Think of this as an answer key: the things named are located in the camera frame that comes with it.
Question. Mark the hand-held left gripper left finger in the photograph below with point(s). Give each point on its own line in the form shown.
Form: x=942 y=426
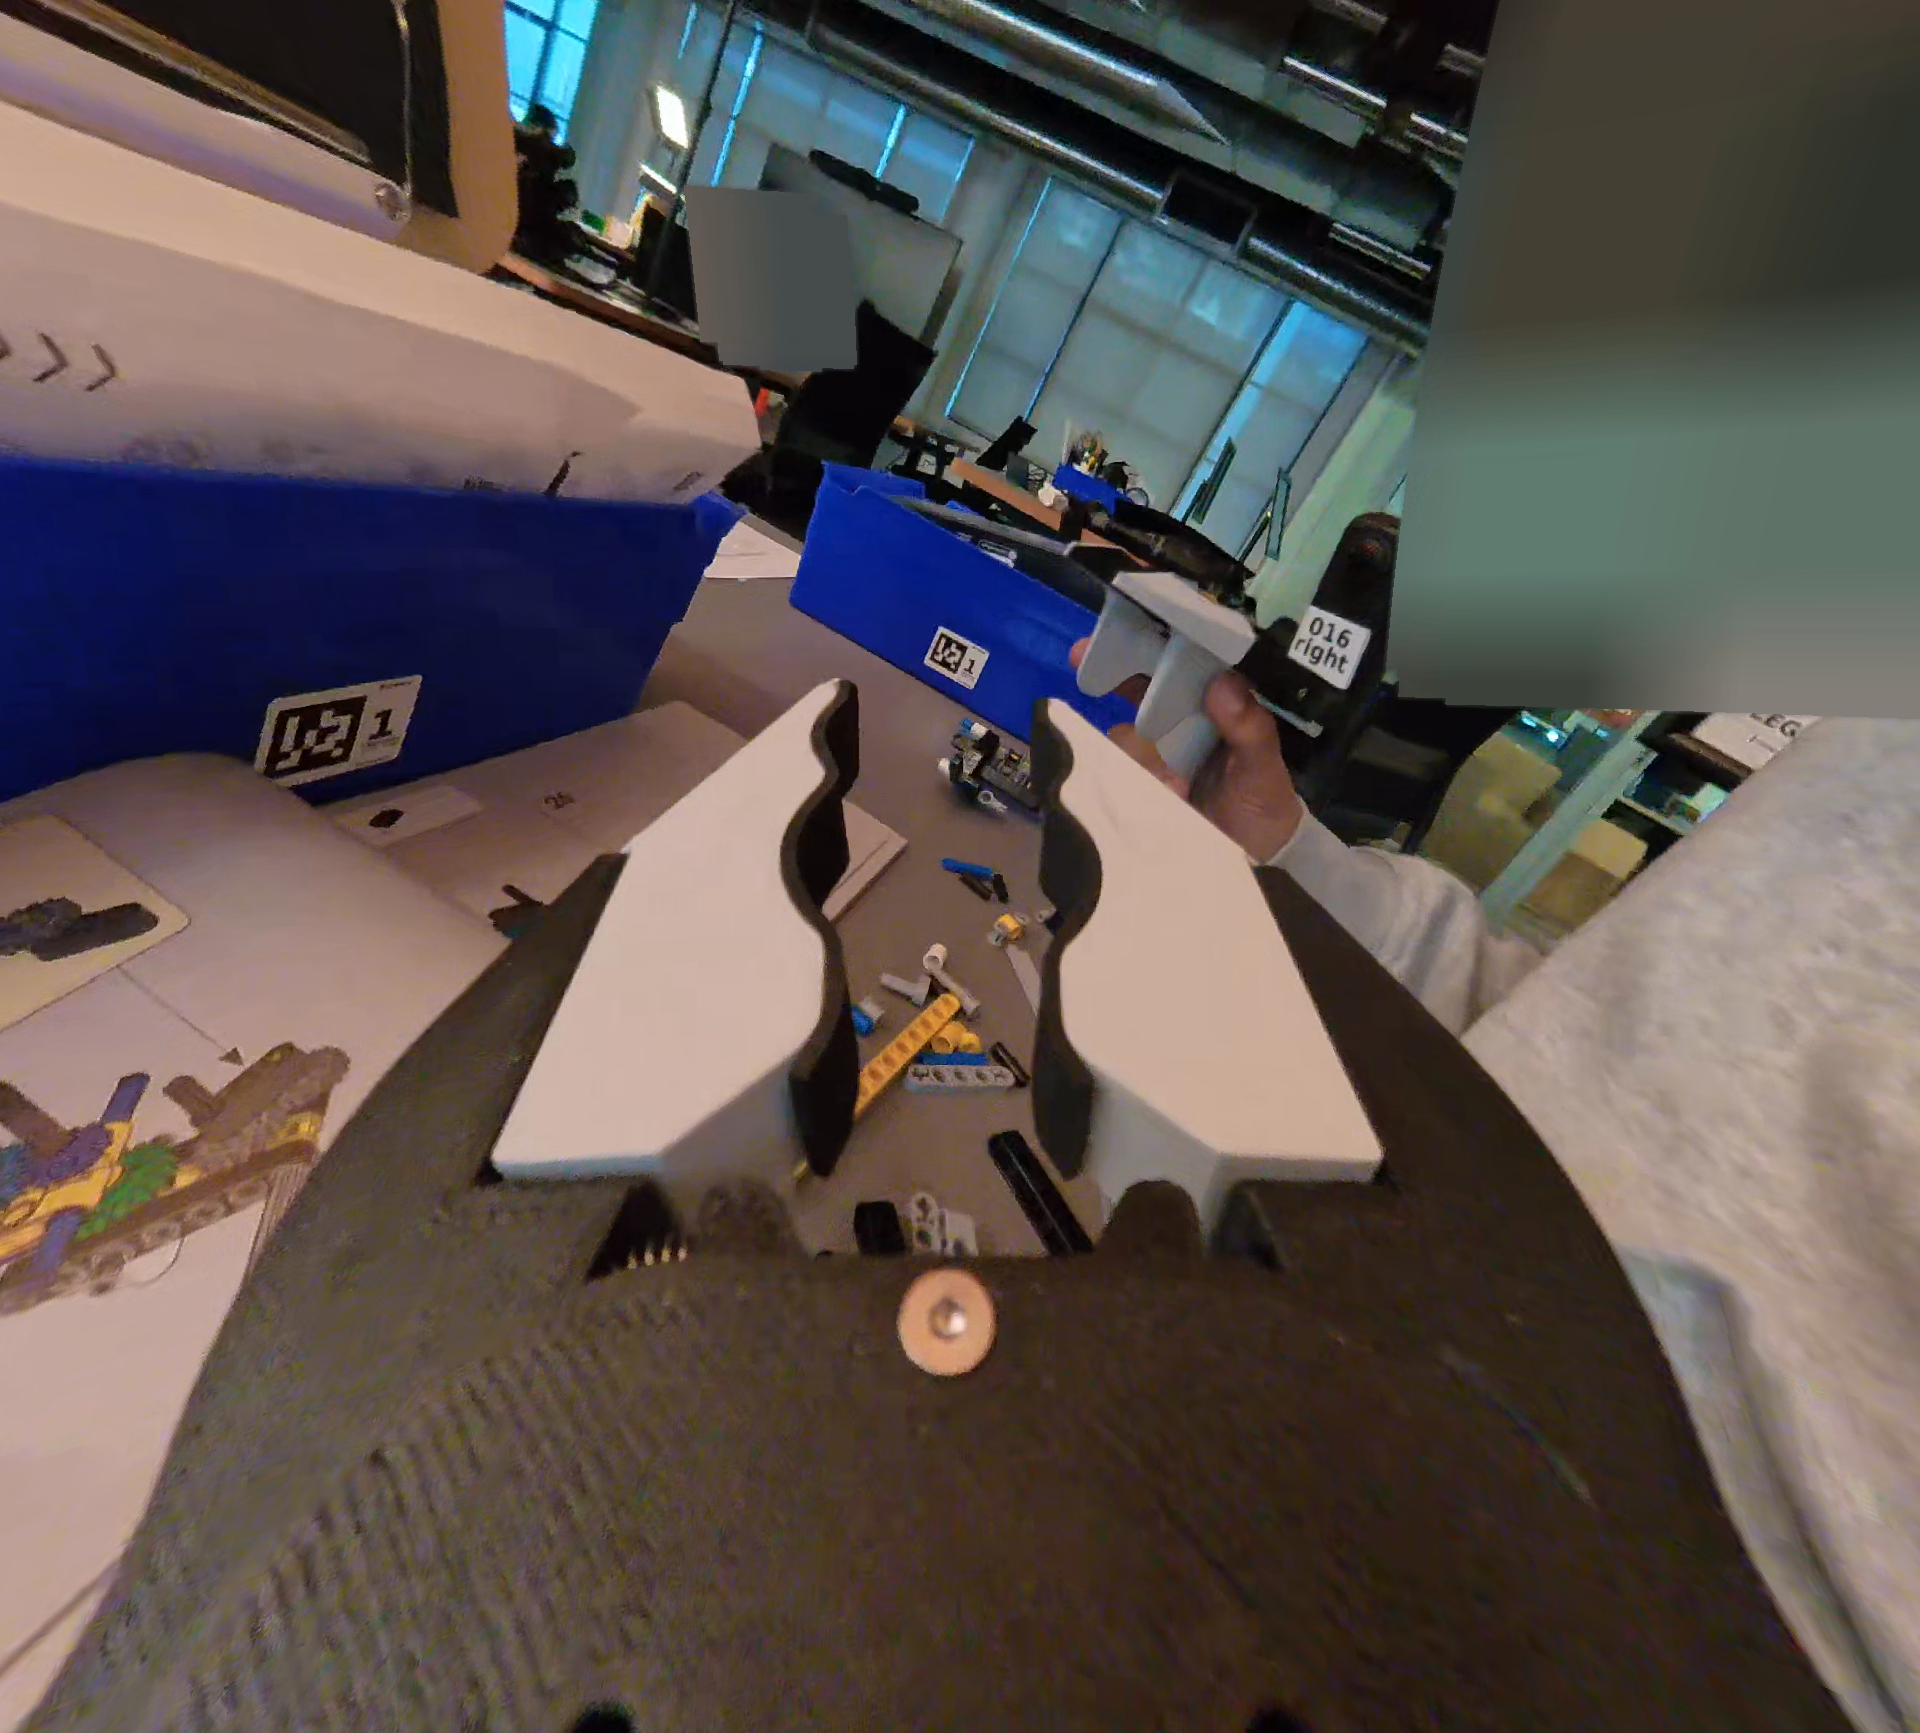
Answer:
x=704 y=983

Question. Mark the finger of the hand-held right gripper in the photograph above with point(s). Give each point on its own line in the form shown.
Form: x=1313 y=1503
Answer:
x=1185 y=556

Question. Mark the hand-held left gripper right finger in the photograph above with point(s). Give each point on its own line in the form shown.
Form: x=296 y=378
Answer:
x=1200 y=999

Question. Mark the person's right forearm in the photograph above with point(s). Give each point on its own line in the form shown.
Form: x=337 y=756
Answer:
x=1394 y=909

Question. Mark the yellow long lego beam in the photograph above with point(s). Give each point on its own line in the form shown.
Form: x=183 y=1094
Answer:
x=908 y=1052

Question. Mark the light grey thin lego liftarm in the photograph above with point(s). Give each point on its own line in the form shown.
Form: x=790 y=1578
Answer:
x=968 y=1077

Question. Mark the black long lego beam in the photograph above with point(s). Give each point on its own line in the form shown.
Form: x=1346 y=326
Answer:
x=1039 y=1186

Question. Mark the scattered small lego pins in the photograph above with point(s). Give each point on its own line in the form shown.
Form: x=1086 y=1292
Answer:
x=972 y=873

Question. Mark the black white lego assembly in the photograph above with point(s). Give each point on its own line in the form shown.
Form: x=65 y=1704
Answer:
x=991 y=765

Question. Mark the black short lego beam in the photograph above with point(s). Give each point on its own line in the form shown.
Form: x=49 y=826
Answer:
x=879 y=1226

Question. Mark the open lego instruction booklet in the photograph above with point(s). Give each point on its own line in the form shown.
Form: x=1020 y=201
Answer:
x=374 y=953

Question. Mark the light grey thick lego beam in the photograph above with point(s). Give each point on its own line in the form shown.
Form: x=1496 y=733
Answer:
x=938 y=1224

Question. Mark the person's right hand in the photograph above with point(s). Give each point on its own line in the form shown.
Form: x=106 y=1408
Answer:
x=1253 y=774

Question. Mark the cluttered wooden background desk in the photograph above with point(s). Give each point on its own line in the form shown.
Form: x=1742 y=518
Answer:
x=1080 y=474

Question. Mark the cardboard boxes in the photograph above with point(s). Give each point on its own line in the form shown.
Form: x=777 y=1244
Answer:
x=1530 y=820

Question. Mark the blue plastic bin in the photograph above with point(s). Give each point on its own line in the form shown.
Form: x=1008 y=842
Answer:
x=901 y=594
x=300 y=594

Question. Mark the black office chair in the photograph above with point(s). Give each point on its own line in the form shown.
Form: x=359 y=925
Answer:
x=854 y=414

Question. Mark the white marker sign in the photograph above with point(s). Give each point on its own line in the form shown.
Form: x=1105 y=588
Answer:
x=1748 y=742

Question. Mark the white paper packaging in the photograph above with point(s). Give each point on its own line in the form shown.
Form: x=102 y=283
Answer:
x=374 y=324

